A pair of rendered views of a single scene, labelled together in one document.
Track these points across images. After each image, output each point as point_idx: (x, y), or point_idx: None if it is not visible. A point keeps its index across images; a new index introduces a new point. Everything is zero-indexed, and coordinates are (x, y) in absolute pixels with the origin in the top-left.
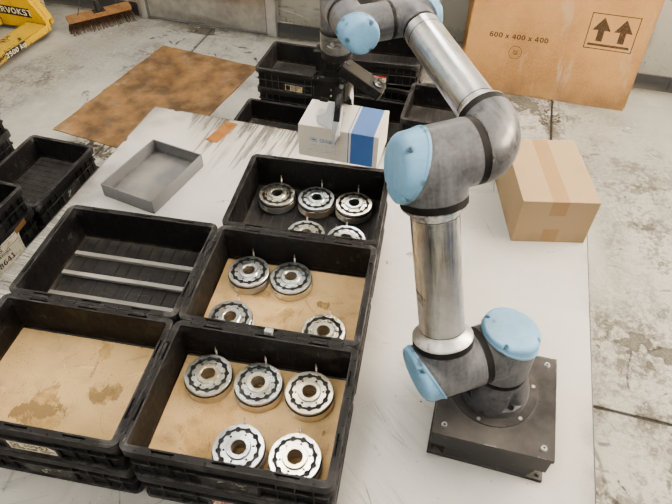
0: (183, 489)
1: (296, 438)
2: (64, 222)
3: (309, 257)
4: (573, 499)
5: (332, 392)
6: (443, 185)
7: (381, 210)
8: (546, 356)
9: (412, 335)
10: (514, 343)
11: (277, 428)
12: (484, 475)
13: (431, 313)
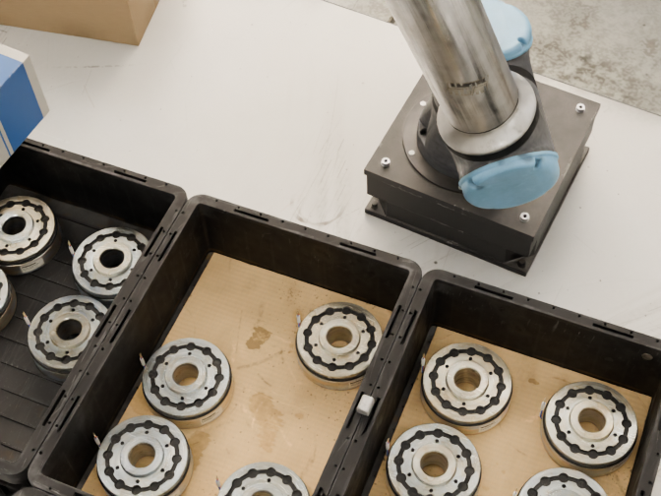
0: None
1: (554, 414)
2: None
3: (148, 331)
4: (615, 123)
5: (473, 344)
6: None
7: (97, 164)
8: (388, 77)
9: (475, 153)
10: (516, 30)
11: (515, 454)
12: (570, 213)
13: (498, 85)
